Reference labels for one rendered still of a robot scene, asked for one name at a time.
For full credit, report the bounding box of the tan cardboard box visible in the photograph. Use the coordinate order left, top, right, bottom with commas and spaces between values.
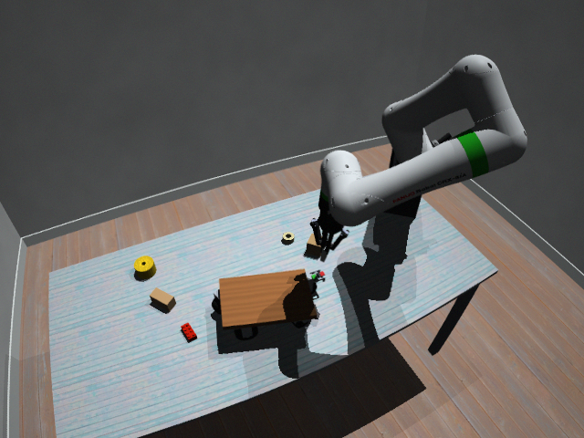
307, 234, 321, 257

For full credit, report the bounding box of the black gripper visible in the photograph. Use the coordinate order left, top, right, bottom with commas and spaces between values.
310, 211, 349, 262

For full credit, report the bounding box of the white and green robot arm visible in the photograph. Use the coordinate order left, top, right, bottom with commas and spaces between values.
318, 55, 527, 226

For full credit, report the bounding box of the yellow short cylinder with center hole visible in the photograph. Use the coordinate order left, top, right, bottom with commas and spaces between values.
134, 255, 156, 279

